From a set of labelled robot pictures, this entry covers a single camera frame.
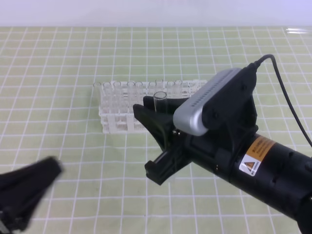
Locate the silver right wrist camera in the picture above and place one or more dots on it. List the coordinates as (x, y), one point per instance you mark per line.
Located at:
(228, 96)

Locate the green checkered tablecloth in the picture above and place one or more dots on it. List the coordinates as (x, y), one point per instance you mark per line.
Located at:
(48, 108)

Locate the spare glass tube far right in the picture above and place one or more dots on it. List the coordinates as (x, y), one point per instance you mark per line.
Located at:
(299, 31)

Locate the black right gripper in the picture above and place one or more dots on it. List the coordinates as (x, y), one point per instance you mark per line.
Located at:
(218, 152)

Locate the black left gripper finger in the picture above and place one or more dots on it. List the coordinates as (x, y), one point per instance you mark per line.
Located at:
(22, 190)

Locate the white test tube rack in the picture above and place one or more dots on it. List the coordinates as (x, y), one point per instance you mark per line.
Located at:
(116, 113)

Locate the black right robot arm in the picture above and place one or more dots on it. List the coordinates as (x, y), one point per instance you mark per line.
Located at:
(283, 179)

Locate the clear glass test tube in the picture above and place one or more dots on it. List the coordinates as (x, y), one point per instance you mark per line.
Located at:
(160, 102)

